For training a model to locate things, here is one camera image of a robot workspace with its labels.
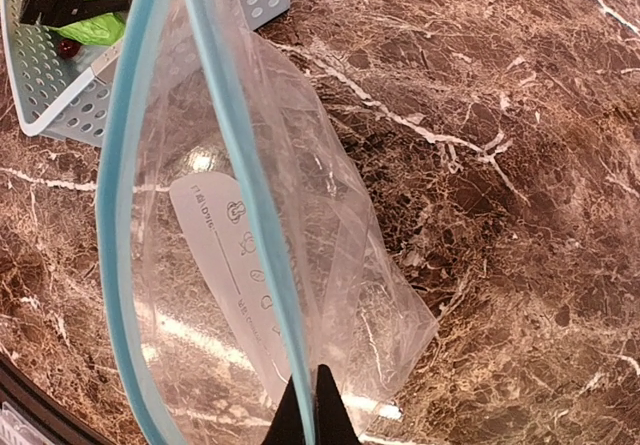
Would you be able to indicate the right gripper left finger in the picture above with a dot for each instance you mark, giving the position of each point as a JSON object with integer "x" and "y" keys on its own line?
{"x": 286, "y": 427}

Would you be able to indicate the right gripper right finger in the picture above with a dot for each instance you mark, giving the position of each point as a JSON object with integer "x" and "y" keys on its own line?
{"x": 333, "y": 425}

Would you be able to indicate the clear zip top bag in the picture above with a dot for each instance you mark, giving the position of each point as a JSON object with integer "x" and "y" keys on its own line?
{"x": 238, "y": 245}

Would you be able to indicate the small red toy cherry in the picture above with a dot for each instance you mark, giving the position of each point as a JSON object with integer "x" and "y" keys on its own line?
{"x": 68, "y": 49}

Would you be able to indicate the short green toy gourd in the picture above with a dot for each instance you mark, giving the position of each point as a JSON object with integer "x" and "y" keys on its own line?
{"x": 89, "y": 22}

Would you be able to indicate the light blue plastic basket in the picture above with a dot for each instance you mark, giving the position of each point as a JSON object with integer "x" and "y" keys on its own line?
{"x": 56, "y": 98}

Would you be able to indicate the black front frame rail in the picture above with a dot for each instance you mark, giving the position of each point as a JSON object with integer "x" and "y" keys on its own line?
{"x": 30, "y": 416}

